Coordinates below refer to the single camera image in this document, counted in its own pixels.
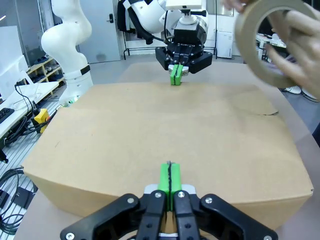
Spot white floor appliance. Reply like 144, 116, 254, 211
216, 30, 235, 60

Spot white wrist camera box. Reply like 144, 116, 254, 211
165, 0, 207, 26

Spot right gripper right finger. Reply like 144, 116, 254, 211
169, 162, 279, 240

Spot yellow emergency stop button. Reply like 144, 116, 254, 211
30, 107, 50, 134

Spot person's right hand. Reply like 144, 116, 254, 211
220, 0, 251, 14

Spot black power adapter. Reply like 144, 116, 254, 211
13, 185, 39, 209

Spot black cable bundle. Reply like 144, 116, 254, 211
0, 83, 49, 149

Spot person's left hand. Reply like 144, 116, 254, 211
268, 12, 320, 103

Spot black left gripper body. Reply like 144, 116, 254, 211
165, 28, 205, 55

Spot brown packing tape roll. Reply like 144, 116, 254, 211
234, 0, 317, 89

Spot grey door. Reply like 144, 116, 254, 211
80, 0, 121, 64

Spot coiled black cables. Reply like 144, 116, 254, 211
0, 166, 39, 236

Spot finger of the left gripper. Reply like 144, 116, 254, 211
176, 47, 214, 87
154, 46, 179, 87

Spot white workbench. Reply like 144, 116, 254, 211
0, 80, 60, 141

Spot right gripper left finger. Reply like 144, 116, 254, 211
59, 162, 172, 240

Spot brown cardboard box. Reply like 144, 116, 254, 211
21, 83, 315, 231

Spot wooden shoe shelf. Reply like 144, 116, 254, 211
25, 55, 67, 87

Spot black keyboard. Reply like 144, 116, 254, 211
0, 107, 16, 125

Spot hanging black clothes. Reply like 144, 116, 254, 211
116, 0, 138, 34

